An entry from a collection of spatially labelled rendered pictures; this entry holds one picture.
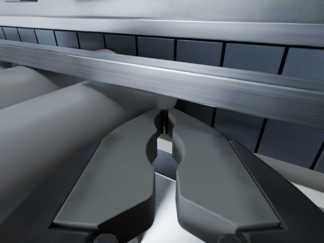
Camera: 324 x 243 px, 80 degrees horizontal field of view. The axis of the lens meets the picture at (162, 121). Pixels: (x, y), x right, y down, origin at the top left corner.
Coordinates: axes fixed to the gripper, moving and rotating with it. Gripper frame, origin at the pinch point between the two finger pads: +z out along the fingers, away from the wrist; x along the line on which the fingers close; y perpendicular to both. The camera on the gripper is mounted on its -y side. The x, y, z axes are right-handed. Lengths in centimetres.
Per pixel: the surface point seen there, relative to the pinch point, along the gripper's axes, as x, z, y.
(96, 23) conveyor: -6.5, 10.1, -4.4
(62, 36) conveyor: -11.2, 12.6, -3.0
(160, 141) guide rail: -0.3, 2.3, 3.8
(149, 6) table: -1.5, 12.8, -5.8
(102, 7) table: -7.2, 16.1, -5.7
